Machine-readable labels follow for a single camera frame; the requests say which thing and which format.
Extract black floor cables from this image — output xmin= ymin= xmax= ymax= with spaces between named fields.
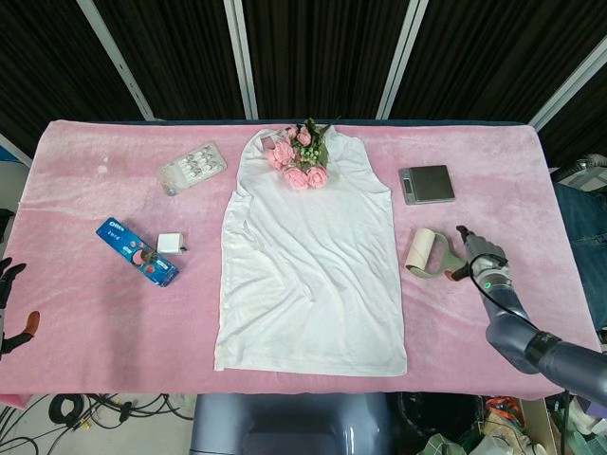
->
xmin=0 ymin=392 xmax=195 ymax=455

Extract green lint roller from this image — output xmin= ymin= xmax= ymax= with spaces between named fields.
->
xmin=403 ymin=227 xmax=469 ymax=281

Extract grey digital kitchen scale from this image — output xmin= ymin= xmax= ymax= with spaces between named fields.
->
xmin=396 ymin=164 xmax=456 ymax=206

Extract white frame post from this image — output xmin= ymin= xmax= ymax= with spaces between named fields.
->
xmin=530 ymin=32 xmax=607 ymax=132
xmin=75 ymin=0 xmax=156 ymax=119
xmin=378 ymin=0 xmax=431 ymax=119
xmin=222 ymin=0 xmax=260 ymax=119

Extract white charger plug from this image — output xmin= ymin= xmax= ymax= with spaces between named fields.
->
xmin=156 ymin=230 xmax=191 ymax=257

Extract pink plush tablecloth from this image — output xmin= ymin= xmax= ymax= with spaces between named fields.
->
xmin=0 ymin=118 xmax=603 ymax=397

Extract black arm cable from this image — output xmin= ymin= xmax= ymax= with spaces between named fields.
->
xmin=467 ymin=253 xmax=542 ymax=333

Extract grey metal equipment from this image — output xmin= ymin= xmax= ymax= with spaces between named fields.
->
xmin=552 ymin=154 xmax=607 ymax=191

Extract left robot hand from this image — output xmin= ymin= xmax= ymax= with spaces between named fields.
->
xmin=0 ymin=258 xmax=42 ymax=361

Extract blue denim fabric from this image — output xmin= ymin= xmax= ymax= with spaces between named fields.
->
xmin=552 ymin=182 xmax=607 ymax=333

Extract white sleeveless shirt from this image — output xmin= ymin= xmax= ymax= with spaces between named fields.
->
xmin=212 ymin=125 xmax=409 ymax=378

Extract clear plastic blister pack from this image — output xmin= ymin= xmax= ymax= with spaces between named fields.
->
xmin=156 ymin=142 xmax=229 ymax=198

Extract grey robot torso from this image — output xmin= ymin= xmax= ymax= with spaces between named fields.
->
xmin=189 ymin=392 xmax=395 ymax=455

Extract blue white panel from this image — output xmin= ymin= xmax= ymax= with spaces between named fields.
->
xmin=0 ymin=133 xmax=34 ymax=166

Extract black waste bin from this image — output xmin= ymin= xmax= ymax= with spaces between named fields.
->
xmin=395 ymin=391 xmax=485 ymax=445

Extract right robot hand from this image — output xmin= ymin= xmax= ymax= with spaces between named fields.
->
xmin=445 ymin=225 xmax=511 ymax=285

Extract blue Oreo cookie box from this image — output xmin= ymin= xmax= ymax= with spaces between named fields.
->
xmin=94 ymin=216 xmax=181 ymax=289

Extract pink rose bouquet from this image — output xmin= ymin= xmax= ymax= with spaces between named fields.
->
xmin=266 ymin=117 xmax=342 ymax=193

